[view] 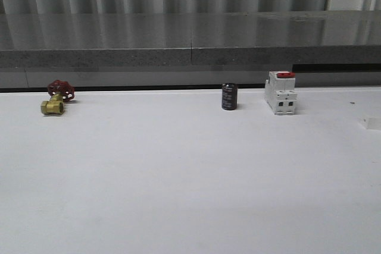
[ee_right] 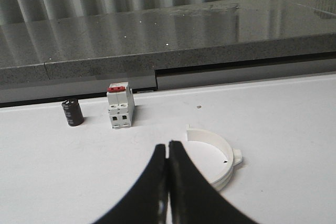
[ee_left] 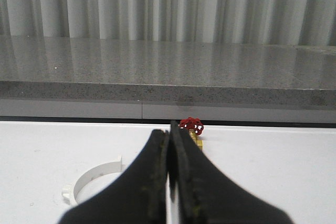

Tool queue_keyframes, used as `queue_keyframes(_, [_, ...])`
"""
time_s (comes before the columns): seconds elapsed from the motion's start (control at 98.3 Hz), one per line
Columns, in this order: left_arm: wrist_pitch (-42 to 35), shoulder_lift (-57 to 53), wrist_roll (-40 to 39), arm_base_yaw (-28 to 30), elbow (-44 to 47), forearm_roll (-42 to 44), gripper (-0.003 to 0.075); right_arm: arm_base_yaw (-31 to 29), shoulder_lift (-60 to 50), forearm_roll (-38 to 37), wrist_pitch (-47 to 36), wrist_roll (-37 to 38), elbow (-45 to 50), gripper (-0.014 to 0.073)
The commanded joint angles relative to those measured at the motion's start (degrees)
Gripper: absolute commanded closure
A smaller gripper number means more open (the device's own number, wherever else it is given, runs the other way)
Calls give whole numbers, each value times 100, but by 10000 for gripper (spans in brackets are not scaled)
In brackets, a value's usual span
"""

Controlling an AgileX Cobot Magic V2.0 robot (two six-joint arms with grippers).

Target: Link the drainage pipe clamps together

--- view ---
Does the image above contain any black cylindrical capacitor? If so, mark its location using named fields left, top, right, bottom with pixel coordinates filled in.
left=221, top=83, right=238, bottom=111

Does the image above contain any brass valve red handwheel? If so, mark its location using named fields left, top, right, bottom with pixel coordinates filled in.
left=40, top=80, right=75, bottom=115

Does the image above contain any grey stone counter ledge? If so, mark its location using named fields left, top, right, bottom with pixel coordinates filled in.
left=1, top=11, right=380, bottom=70

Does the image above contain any white circuit breaker red switch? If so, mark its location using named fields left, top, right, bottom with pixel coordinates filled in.
left=264, top=71, right=297, bottom=115

